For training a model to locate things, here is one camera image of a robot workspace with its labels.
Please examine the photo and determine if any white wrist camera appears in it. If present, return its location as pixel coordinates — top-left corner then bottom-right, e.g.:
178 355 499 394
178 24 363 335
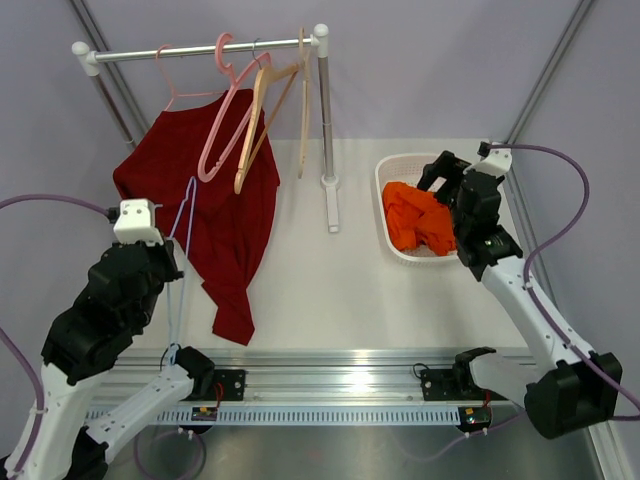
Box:
113 199 164 247
474 142 513 177

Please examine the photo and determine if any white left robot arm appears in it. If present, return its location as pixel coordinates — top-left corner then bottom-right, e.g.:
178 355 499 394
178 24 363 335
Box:
1 240 215 479

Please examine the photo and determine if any white metal clothes rack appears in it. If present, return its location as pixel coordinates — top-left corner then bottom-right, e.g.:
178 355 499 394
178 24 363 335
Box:
71 24 340 234

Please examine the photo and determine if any purple camera cable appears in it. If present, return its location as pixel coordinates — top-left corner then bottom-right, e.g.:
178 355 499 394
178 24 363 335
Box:
0 194 114 476
492 143 640 419

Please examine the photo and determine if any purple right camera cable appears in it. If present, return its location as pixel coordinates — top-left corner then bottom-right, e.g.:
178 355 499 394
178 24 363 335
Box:
492 143 640 419

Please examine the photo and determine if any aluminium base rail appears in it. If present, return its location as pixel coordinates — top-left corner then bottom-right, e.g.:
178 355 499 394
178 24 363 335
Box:
89 347 551 406

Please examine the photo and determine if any thick pink plastic hanger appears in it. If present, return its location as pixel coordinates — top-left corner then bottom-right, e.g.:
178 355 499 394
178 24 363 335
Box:
197 32 274 184

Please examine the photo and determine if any beige wooden hanger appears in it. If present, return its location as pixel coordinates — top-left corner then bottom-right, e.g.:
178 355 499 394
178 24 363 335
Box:
297 27 311 179

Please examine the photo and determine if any brown wooden hanger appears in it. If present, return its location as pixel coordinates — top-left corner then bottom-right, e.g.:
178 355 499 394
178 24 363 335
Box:
233 38 306 195

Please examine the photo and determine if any white slotted cable duct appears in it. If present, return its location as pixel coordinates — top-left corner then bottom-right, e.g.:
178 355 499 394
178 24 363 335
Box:
84 404 464 427

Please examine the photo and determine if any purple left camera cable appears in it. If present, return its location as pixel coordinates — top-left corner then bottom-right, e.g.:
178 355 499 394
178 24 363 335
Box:
0 194 114 476

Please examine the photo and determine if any white perforated plastic basket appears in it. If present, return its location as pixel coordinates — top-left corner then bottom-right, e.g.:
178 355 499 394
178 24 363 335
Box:
373 153 458 267

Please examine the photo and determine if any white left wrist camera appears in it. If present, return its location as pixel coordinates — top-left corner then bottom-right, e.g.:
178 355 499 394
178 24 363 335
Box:
113 199 164 247

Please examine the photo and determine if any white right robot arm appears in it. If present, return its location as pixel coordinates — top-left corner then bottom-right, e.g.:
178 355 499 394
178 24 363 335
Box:
418 145 623 439

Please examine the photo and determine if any thin pink wire hanger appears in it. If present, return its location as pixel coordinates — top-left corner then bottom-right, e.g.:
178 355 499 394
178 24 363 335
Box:
154 44 225 111

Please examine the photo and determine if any orange t shirt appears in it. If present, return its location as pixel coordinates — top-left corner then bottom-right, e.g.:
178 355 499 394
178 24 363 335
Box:
382 182 456 256

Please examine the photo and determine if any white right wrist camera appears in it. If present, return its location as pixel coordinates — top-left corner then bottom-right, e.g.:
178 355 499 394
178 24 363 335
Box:
474 142 513 177

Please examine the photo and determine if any light blue wire hanger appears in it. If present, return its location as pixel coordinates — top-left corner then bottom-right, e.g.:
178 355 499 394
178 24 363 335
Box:
165 176 198 366

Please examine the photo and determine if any dark red t shirt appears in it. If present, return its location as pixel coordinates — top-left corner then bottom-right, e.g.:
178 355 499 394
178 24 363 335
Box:
113 99 280 345

